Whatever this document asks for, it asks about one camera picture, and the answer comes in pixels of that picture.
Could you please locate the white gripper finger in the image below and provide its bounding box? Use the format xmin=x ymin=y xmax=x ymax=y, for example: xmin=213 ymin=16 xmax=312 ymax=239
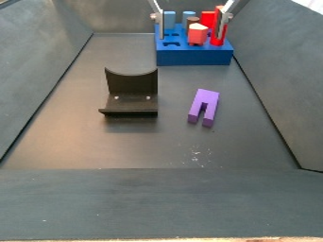
xmin=216 ymin=0 xmax=239 ymax=39
xmin=148 ymin=0 xmax=164 ymax=40

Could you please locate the purple double-square block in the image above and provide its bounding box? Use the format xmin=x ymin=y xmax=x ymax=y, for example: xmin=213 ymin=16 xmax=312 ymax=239
xmin=188 ymin=89 xmax=219 ymax=128

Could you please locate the light blue square peg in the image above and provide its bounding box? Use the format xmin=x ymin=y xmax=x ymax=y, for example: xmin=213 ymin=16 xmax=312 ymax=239
xmin=164 ymin=11 xmax=175 ymax=29

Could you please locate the blue shape sorter board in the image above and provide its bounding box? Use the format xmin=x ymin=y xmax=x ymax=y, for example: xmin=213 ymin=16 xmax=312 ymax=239
xmin=155 ymin=24 xmax=233 ymax=66

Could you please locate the red half-round peg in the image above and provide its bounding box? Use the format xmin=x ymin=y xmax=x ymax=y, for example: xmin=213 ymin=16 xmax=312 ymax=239
xmin=200 ymin=11 xmax=215 ymax=28

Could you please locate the light blue cylinder peg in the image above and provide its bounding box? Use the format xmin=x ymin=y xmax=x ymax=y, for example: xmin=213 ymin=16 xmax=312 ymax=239
xmin=181 ymin=10 xmax=196 ymax=29

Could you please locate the brown cylinder peg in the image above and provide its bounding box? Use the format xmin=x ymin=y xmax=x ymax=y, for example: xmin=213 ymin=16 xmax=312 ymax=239
xmin=185 ymin=16 xmax=199 ymax=30

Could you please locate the salmon pentagon peg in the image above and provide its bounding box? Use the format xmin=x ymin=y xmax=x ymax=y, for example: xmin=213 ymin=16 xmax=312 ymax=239
xmin=188 ymin=23 xmax=208 ymax=45

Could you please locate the tall red hexagonal peg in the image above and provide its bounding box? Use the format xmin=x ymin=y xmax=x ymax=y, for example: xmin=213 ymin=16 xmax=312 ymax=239
xmin=209 ymin=5 xmax=227 ymax=46

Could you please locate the black curved holder stand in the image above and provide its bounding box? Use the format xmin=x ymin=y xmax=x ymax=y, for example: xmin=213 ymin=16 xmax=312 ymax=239
xmin=99 ymin=69 xmax=157 ymax=116

